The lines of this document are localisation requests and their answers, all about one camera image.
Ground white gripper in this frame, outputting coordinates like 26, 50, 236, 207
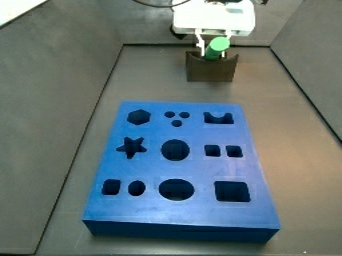
172, 0, 255, 57

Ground black curved fixture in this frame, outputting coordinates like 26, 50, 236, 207
185, 51, 239, 82

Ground green oval rod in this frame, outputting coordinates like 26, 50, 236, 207
204, 36, 229, 60

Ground blue foam shape block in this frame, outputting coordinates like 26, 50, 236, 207
82, 101, 280, 243

